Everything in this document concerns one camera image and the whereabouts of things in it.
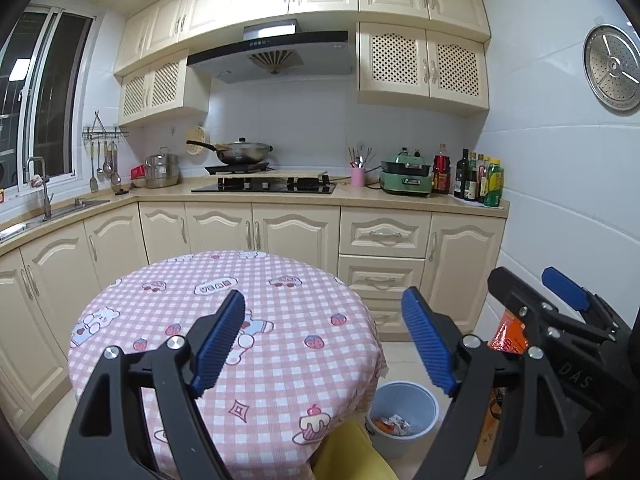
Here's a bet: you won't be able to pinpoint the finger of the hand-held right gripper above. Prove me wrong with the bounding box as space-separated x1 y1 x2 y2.
542 267 633 333
487 267 633 361

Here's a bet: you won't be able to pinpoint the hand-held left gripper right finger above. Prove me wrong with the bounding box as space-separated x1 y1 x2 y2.
401 286 586 480

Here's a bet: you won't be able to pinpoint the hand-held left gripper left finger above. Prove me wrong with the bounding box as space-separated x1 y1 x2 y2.
59 289 246 480

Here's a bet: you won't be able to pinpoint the blue plastic bin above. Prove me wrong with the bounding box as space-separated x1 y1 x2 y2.
366 381 441 458

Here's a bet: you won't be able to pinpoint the heap of wrappers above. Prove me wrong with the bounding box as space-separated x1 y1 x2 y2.
370 412 413 436

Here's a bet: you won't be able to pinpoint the orange printed bag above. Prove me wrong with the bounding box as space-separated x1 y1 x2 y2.
487 309 532 356

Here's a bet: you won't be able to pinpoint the pink checked tablecloth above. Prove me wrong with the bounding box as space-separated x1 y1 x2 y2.
67 250 390 461

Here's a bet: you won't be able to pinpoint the green yellow bottle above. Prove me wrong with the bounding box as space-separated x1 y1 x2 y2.
483 157 505 208

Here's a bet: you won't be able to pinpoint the brown sauce bottle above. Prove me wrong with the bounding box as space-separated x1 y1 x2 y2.
477 154 491 204

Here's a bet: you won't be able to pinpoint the dark glass bottle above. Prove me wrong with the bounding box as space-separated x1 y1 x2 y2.
454 149 472 200
465 152 481 202

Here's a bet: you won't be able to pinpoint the yellow chair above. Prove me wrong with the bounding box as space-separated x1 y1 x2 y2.
312 419 401 480

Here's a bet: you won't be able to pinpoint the red label bottle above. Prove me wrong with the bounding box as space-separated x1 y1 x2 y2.
432 143 452 195

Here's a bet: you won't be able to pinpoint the cream base cabinets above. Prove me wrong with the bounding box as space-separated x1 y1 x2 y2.
0 200 506 441

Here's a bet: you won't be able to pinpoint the green electric cooker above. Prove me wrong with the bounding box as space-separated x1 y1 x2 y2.
378 147 433 197

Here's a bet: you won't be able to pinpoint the black gas hob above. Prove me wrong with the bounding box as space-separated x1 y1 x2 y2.
191 162 337 195

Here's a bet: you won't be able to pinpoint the beige countertop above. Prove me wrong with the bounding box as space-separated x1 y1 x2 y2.
0 177 510 256

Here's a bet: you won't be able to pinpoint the steel stock pot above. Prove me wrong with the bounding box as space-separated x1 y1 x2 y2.
145 147 180 189

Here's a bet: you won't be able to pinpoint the steel wok with lid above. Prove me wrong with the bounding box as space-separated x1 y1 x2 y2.
186 137 274 166

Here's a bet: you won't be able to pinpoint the hanging ladle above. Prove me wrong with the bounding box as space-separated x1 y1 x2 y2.
107 141 122 186

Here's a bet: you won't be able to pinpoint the steel sink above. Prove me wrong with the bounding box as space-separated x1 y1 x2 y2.
0 199 111 243

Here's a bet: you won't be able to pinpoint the bundle of chopsticks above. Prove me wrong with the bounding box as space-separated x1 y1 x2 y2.
347 146 376 170

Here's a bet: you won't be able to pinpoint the yellow round strainer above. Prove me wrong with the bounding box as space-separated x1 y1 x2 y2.
187 126 208 156

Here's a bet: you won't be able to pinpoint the steel faucet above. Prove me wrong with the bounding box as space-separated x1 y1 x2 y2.
25 156 53 221

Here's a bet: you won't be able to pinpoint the round steel steamer plate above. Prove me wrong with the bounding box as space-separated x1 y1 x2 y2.
582 24 640 112

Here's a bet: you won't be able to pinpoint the sliding window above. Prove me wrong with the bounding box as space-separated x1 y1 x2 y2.
0 5 96 196

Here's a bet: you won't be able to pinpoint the black range hood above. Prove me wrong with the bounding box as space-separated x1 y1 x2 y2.
186 19 353 85

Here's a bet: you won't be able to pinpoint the wall utensil rack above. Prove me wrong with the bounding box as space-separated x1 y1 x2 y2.
82 110 130 141

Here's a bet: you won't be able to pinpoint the lattice door wall cabinet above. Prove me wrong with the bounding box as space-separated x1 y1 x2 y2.
118 50 211 127
357 21 490 118

